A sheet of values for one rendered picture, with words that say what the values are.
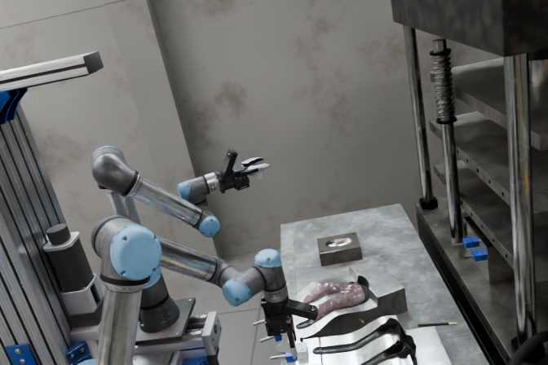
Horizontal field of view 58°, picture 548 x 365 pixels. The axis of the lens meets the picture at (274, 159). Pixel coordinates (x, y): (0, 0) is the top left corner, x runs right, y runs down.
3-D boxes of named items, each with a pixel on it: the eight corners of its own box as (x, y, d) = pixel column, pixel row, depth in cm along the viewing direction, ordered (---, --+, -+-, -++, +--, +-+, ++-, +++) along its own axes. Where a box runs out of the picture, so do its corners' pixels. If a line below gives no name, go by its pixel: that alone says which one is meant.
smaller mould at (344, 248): (321, 266, 236) (319, 253, 233) (319, 250, 250) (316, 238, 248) (362, 259, 234) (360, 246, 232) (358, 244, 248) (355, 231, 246)
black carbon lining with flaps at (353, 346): (315, 384, 159) (311, 362, 156) (312, 350, 174) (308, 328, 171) (423, 368, 156) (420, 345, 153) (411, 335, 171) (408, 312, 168)
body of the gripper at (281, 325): (269, 323, 158) (261, 292, 154) (295, 318, 158) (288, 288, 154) (268, 339, 151) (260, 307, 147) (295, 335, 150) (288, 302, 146)
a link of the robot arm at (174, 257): (70, 242, 127) (212, 288, 157) (85, 254, 118) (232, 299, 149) (90, 200, 128) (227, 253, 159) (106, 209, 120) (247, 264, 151)
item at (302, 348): (271, 369, 170) (269, 357, 168) (272, 358, 175) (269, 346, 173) (309, 363, 169) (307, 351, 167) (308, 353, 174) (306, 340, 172)
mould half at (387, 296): (289, 356, 183) (284, 332, 180) (271, 317, 207) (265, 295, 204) (408, 310, 193) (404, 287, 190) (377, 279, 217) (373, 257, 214)
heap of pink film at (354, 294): (312, 327, 187) (309, 310, 184) (298, 302, 203) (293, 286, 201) (373, 304, 192) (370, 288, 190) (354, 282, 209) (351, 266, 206)
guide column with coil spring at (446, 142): (459, 304, 243) (434, 41, 200) (455, 297, 248) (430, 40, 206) (470, 302, 242) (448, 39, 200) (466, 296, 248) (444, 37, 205)
